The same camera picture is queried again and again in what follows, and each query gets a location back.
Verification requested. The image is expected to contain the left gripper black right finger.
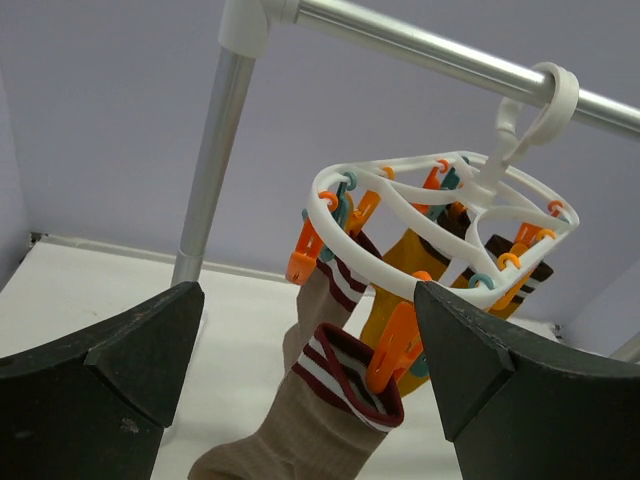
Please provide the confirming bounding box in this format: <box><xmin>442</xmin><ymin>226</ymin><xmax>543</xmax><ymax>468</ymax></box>
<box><xmin>414</xmin><ymin>282</ymin><xmax>639</xmax><ymax>479</ymax></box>

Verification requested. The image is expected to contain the white round clip hanger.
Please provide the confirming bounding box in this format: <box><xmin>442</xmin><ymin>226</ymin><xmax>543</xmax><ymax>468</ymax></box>
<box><xmin>286</xmin><ymin>62</ymin><xmax>579</xmax><ymax>310</ymax></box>

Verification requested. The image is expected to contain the maroon white striped sock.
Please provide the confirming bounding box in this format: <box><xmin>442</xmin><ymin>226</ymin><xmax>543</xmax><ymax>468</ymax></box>
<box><xmin>282</xmin><ymin>256</ymin><xmax>370</xmax><ymax>371</ymax></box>

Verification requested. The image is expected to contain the yellow orange clothes peg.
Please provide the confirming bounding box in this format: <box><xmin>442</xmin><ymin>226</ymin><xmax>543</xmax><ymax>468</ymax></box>
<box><xmin>285</xmin><ymin>209</ymin><xmax>324</xmax><ymax>286</ymax></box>

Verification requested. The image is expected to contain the teal clothes peg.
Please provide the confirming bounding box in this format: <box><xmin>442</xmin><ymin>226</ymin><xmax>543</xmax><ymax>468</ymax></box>
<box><xmin>318</xmin><ymin>171</ymin><xmax>357</xmax><ymax>262</ymax></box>

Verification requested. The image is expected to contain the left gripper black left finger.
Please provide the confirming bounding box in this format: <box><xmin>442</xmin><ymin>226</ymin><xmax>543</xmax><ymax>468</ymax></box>
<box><xmin>1</xmin><ymin>282</ymin><xmax>205</xmax><ymax>479</ymax></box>

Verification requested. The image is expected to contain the white clothes drying rack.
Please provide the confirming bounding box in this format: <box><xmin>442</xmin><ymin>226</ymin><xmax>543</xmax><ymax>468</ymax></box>
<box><xmin>169</xmin><ymin>0</ymin><xmax>640</xmax><ymax>366</ymax></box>

